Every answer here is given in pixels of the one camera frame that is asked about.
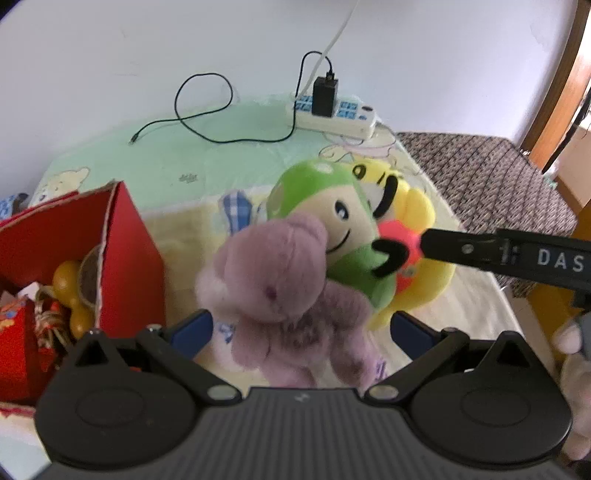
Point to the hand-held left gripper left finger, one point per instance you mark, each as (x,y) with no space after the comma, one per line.
(194,328)

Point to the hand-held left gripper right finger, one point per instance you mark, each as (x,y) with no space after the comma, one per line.
(410,330)

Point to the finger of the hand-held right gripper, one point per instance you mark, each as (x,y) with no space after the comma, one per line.
(485,251)

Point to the yellow bear plush pink shirt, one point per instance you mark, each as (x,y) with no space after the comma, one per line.
(415,207)

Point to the red cardboard box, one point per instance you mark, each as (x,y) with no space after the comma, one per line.
(134,258)

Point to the purple teddy bear plush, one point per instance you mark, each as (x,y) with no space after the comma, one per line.
(272,277)

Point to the white rabbit plush plaid ears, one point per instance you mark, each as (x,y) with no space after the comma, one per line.
(236,207)

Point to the green mushroom plush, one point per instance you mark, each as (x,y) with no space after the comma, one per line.
(318,194)

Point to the person's right hand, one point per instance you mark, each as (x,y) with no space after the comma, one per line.
(569,337)

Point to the brown patterned mattress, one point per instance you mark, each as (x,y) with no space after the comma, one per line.
(485,184)

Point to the brown round bowl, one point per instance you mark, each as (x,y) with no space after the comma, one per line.
(87,277)

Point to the yellow gourd toy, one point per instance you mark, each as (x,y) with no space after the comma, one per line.
(69,281)

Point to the green yellow printed blanket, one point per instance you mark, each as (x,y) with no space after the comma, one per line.
(184,157)

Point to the red patterned packet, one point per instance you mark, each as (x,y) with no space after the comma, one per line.
(18,341)

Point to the white power strip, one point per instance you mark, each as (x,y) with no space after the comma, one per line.
(344,117)

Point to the blue patterned cloth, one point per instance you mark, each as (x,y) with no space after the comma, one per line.
(11,205)

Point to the black charger adapter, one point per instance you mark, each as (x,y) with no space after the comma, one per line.
(324,97)

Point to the wooden door frame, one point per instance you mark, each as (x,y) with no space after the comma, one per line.
(561,92)

